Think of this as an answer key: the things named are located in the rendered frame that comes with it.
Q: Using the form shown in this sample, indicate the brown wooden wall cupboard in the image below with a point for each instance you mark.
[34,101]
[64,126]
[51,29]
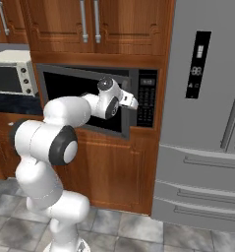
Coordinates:
[11,19]

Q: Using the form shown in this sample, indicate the brown wooden counter cabinet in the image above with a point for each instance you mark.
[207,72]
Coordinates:
[1,144]

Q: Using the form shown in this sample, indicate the brown wooden cabinet panel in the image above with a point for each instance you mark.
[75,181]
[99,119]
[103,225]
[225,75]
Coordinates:
[119,170]

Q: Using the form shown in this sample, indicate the black built-in microwave oven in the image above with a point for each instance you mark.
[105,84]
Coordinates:
[146,108]

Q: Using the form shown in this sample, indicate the dark grey microwave door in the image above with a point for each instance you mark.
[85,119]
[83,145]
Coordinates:
[65,82]

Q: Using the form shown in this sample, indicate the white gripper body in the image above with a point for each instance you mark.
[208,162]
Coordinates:
[132,102]

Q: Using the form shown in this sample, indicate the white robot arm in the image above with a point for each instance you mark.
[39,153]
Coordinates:
[40,141]

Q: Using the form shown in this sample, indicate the white toaster oven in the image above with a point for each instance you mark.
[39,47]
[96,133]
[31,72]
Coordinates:
[11,78]

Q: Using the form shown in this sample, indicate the grey steel fridge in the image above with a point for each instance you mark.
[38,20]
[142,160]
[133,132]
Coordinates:
[201,138]

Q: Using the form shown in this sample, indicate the brown wooden cupboard door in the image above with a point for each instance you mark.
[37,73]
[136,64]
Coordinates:
[56,26]
[132,26]

